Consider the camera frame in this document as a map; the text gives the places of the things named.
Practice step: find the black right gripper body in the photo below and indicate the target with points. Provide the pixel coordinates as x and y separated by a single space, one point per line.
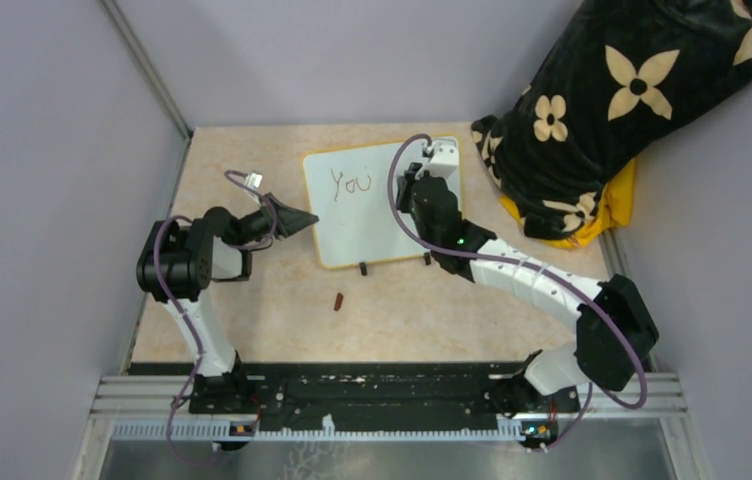
405 201

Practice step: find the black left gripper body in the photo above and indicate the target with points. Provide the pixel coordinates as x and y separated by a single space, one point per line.
266 217

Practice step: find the yellow framed whiteboard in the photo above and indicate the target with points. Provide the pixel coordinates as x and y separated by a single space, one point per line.
347 191

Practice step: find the red marker cap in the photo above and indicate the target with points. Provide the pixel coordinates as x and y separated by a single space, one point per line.
338 302

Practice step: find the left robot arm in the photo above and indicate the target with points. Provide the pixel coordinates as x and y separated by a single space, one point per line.
181 258

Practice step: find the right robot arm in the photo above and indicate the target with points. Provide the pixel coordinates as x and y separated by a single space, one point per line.
614 331

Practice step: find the yellow cloth under blanket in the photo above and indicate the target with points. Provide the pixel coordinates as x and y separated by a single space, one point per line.
570 226

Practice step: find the black floral blanket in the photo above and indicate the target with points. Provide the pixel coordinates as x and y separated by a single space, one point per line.
622 75

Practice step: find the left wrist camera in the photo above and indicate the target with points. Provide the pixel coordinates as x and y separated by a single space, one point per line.
253 180

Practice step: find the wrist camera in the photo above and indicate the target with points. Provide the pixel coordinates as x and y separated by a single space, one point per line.
253 180
440 160

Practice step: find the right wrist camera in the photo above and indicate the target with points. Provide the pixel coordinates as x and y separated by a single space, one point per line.
440 160

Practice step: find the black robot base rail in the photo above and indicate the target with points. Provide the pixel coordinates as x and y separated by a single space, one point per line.
289 401

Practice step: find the aluminium frame post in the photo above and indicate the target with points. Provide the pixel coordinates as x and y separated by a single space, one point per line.
143 62

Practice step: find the aluminium frame rail right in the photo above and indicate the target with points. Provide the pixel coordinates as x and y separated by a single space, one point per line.
664 400

